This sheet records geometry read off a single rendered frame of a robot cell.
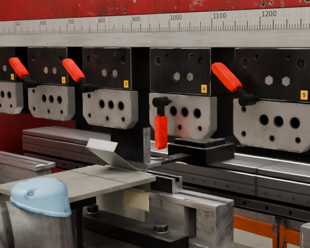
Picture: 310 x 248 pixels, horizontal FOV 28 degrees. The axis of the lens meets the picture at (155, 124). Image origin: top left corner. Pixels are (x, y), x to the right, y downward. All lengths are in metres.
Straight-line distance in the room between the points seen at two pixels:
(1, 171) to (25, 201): 0.86
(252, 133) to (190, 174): 0.50
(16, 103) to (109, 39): 0.37
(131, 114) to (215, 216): 0.27
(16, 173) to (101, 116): 0.39
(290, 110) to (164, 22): 0.31
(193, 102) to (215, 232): 0.24
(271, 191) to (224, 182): 0.13
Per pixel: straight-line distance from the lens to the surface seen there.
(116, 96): 1.26
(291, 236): 3.07
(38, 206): 0.81
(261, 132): 1.04
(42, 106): 1.46
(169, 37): 1.16
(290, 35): 1.00
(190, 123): 1.13
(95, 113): 1.31
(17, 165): 1.60
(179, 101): 1.14
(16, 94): 1.54
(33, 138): 1.99
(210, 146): 1.44
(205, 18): 1.10
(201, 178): 1.50
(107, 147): 1.25
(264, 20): 1.03
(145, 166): 1.28
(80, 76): 1.30
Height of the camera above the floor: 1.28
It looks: 8 degrees down
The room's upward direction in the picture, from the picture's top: 1 degrees counter-clockwise
